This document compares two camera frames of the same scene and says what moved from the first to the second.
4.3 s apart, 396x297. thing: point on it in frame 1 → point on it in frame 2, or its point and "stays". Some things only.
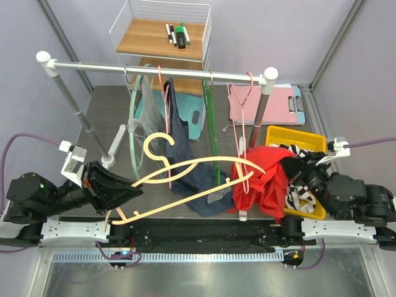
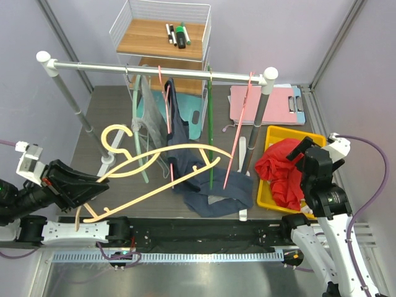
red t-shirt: x=260 y=180 → x=273 y=164
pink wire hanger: x=243 y=135 → x=252 y=76
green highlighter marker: x=180 y=37 stays
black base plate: x=203 y=234 stays
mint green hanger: x=131 y=115 → x=138 y=142
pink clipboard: x=281 y=107 stays
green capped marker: x=188 y=41 stays
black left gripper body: x=95 y=190 → x=65 y=195
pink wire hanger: x=166 y=98 stays
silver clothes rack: x=49 y=66 stays
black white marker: x=169 y=35 stays
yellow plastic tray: x=310 y=142 stays
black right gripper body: x=310 y=174 → x=301 y=147
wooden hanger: x=176 y=169 → x=133 y=164
